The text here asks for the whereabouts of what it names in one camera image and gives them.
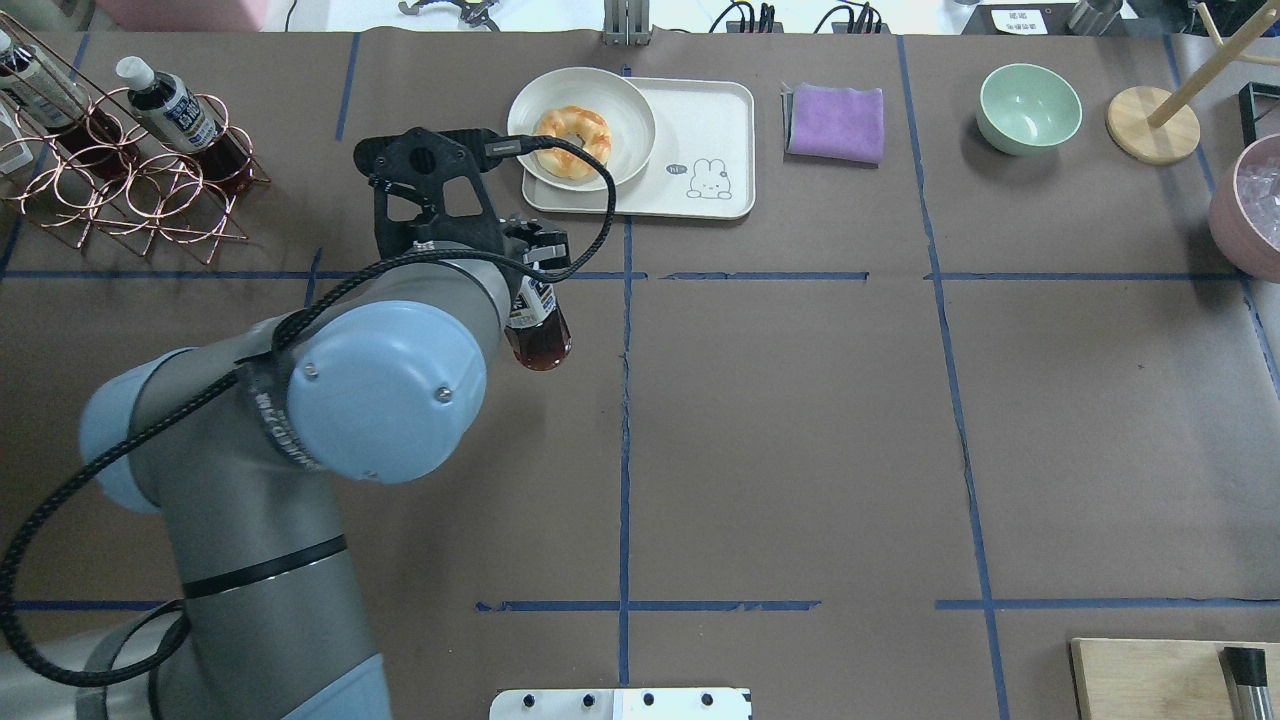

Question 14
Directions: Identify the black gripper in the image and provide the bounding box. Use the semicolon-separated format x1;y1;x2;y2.
500;214;572;284

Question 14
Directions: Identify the dark tea bottle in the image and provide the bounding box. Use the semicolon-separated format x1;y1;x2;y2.
506;277;572;372

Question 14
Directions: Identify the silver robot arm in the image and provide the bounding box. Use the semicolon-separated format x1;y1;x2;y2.
3;218;575;719

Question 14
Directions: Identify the cream rabbit tray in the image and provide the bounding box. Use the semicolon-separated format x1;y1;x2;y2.
521;77;756;220

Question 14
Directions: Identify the cream round plate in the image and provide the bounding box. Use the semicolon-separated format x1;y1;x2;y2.
506;67;657;186

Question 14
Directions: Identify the purple folded cloth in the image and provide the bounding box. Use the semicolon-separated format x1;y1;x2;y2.
783;85;886;165

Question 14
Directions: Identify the mint green bowl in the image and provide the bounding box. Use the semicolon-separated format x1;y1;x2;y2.
975;63;1083;158

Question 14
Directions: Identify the black scale box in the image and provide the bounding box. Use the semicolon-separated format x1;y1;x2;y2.
961;3;1074;36

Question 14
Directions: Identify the small steel cup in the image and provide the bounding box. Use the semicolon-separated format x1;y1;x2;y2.
1065;0;1125;37

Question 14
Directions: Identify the wooden mug tree stand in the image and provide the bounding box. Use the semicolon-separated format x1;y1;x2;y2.
1105;1;1279;167

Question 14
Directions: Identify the pink bowl of ice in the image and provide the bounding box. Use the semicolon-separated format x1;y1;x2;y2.
1208;135;1280;284

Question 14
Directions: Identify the wooden cutting board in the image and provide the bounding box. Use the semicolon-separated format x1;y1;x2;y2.
1070;638;1279;719

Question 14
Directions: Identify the steel muddler black tip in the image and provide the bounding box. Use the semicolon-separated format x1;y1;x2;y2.
1221;646;1277;719

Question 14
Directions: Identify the glazed ring donut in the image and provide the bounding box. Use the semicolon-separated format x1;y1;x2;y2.
534;105;613;181

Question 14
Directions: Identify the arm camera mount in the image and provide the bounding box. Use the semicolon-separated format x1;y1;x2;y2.
353;127;516;260

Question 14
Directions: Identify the aluminium frame post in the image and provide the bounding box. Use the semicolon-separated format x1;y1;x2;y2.
602;0;653;47

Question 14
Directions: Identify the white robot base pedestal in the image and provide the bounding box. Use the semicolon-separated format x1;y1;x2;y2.
489;687;754;719

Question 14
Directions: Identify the copper wire bottle rack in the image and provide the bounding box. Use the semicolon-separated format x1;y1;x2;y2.
1;14;271;265

